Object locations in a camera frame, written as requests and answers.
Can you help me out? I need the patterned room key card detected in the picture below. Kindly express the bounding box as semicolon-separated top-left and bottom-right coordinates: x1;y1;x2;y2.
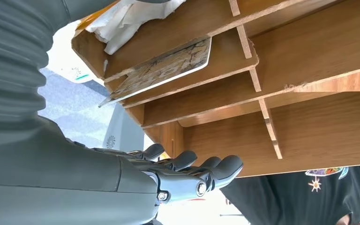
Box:
98;37;212;108

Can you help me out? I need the person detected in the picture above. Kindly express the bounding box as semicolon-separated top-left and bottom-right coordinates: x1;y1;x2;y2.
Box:
220;166;360;225

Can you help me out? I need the yellow tape strip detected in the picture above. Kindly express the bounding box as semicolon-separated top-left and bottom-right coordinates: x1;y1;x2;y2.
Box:
74;0;121;32

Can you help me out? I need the white crumpled paper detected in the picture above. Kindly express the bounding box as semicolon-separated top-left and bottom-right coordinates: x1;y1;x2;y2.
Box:
85;0;187;56

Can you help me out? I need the wooden compartment organizer box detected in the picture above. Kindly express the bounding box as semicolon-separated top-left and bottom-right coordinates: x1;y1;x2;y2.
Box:
71;0;360;178

